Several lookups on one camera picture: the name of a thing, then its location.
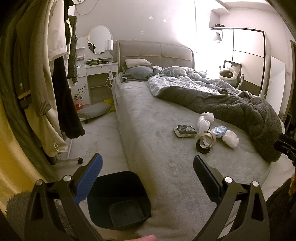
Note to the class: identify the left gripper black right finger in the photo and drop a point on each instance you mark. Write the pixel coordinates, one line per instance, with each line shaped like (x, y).
(251, 221)

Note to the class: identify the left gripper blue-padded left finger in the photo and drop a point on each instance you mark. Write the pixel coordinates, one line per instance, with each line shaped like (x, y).
(42, 219)

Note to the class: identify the white tissue ball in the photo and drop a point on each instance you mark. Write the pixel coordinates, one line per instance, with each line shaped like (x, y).
(230, 139)

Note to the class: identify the blue wrapper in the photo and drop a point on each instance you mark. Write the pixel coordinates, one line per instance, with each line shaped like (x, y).
(219, 131)

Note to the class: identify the beige tape roll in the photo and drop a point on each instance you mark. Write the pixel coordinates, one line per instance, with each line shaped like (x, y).
(207, 139)

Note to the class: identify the white paper wad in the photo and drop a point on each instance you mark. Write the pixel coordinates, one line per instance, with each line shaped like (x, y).
(208, 116)

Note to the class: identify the black tape roll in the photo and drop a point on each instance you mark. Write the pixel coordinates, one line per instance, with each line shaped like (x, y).
(200, 149)

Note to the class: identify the clear bubble wrap bag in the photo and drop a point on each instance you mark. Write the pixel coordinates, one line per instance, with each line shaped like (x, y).
(202, 125)

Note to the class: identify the crushed grey carton box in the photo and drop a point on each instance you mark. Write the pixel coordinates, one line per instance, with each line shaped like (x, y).
(185, 131)

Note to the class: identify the black plastic trash bin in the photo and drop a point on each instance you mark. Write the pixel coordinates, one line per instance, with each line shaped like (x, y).
(118, 201)

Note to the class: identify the dark grey fleece blanket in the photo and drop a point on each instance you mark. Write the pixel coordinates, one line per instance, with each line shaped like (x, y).
(229, 108)

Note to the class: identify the white rolling clothes rack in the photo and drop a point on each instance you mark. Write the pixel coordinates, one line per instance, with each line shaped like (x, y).
(65, 157)

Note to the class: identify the white sliding wardrobe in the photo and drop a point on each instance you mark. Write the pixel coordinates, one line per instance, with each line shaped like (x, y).
(248, 52)

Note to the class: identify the black hanging garment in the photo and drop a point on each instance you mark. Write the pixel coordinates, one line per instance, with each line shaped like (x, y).
(68, 118)

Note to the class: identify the grey bed mattress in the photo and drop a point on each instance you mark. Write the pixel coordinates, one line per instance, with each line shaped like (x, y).
(164, 162)

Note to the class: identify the grey floor cushion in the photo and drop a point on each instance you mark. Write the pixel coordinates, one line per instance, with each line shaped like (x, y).
(93, 111)

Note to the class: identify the olive green hanging coat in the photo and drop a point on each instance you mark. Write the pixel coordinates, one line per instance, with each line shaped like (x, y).
(20, 127)

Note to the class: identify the cream hanging jacket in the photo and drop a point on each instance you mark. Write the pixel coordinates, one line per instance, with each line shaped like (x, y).
(40, 40)

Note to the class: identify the blue patterned duvet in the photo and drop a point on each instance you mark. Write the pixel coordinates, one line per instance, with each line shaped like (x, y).
(185, 77)

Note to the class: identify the white vanity desk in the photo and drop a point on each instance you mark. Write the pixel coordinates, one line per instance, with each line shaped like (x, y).
(95, 75)

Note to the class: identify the grey pillow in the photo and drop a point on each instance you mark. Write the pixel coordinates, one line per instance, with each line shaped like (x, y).
(138, 73)

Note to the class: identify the beige pillow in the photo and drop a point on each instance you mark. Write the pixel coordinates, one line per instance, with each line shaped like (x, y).
(135, 62)

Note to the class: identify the oval vanity mirror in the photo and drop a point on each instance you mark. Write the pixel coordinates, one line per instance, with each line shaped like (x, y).
(100, 40)

